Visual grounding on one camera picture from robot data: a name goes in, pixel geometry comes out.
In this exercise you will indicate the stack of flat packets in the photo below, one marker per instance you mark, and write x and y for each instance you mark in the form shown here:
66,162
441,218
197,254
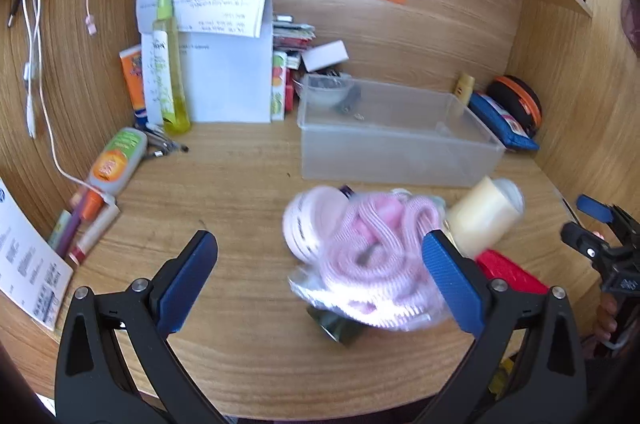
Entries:
295,33

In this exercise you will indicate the clear plastic bowl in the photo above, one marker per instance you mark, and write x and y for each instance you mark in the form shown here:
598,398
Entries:
325,91

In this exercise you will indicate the orange sunscreen tube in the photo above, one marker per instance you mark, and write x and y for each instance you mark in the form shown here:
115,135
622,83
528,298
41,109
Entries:
132,78

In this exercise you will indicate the blue zip pouch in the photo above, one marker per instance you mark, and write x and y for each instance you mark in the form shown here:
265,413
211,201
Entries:
500,121

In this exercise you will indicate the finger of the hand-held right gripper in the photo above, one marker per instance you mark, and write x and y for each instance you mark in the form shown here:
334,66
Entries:
580,236
595,208

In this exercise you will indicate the green stick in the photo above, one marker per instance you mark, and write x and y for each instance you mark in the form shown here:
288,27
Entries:
60,229

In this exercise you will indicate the purple pen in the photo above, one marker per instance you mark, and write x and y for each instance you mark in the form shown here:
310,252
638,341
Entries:
70,229

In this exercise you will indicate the white green printed tube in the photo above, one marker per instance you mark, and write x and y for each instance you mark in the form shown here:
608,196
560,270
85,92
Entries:
150,78

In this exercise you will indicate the grey bottle with orange label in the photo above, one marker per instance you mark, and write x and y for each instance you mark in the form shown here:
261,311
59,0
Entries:
117,158

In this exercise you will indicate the metal nail clippers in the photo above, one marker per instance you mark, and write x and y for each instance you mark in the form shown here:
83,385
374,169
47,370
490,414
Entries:
160,143

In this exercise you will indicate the white red lip balm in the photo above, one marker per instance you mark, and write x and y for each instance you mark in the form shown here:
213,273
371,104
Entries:
95,229

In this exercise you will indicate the red pouch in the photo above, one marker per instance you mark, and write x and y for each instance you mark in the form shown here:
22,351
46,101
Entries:
515,276

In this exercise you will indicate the small white box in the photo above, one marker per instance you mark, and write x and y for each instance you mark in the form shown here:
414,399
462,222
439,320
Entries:
325,56

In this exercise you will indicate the black orange zip case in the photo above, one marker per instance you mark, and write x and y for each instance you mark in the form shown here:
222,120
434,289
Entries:
520,101

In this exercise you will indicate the small red box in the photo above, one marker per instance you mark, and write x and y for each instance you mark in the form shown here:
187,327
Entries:
289,91

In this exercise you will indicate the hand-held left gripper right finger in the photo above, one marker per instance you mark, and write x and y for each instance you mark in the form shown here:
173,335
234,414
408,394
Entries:
450,276

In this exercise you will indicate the dark green glass bottle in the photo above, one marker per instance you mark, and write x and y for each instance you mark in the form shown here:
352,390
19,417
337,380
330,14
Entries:
335,329

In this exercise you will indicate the white file box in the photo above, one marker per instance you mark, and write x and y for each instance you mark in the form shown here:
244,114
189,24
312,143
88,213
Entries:
230,78

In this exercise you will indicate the pink round jar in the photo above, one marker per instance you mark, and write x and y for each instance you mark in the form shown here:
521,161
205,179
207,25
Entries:
310,219

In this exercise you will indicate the cream pillar candle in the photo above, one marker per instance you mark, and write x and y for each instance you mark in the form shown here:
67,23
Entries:
480,214

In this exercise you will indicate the fruit printed carton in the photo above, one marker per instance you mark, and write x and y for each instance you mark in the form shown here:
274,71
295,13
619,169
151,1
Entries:
279,88

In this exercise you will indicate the person's right hand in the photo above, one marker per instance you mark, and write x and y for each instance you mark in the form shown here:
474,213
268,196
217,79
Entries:
606,319

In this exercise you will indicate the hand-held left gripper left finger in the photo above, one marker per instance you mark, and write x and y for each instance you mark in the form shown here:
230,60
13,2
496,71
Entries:
192,276

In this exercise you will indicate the yellow spray bottle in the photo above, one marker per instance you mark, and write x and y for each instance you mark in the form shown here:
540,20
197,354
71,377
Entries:
174,103

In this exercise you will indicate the wooden desktop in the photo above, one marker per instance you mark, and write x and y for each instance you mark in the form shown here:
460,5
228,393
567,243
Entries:
240,204

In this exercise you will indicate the small yellow bottle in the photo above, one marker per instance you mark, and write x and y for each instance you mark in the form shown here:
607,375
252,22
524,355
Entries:
464,88

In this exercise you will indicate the white printed booklet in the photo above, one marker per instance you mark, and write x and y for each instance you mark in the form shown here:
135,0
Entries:
25,254

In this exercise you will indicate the clear plastic bin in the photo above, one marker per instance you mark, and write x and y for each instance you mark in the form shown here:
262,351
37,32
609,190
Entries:
390,153

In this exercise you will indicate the white printed paper sheet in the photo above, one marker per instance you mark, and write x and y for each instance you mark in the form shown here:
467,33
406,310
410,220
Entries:
220,8
146,8

